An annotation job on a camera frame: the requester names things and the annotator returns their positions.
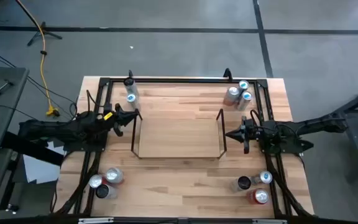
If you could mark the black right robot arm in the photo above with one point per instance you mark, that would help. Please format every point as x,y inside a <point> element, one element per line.
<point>322,123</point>

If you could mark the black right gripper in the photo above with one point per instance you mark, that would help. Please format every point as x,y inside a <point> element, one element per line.
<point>252,133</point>

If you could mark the silver metal bracket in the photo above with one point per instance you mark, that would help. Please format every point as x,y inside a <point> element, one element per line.
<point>95,220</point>
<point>269,221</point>

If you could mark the red white can silver lid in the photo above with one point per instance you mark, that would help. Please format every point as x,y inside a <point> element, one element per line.
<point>114,175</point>
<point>95,181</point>

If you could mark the yellow tape tag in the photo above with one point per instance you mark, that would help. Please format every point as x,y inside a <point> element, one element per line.
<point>108,116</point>

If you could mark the black aluminium table frame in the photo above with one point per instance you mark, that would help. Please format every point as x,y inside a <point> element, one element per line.
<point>182,80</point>

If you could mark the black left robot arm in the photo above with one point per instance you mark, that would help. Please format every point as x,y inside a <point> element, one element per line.
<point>57,130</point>

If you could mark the black diagonal beam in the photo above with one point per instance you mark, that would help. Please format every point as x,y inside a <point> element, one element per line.
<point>33,149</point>

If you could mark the white can with black lid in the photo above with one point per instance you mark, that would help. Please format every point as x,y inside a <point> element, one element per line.
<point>243,183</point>
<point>102,191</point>

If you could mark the orange white can silver lid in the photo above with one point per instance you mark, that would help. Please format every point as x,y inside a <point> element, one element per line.
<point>232,92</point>

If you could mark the black tripod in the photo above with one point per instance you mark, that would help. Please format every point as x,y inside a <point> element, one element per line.
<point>43,31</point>

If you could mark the grey side desk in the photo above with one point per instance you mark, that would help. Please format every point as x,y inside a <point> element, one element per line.
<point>9,102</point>

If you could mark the metal caster wheel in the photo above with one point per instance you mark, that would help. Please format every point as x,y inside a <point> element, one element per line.
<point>12,208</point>

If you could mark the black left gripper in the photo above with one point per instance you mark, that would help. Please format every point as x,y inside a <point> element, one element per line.
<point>117,119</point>

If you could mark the black table clamp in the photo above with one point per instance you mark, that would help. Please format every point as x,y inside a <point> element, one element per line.
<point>227,75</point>
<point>130,74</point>

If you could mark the white paper sheets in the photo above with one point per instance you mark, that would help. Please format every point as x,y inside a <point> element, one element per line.
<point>39,169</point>

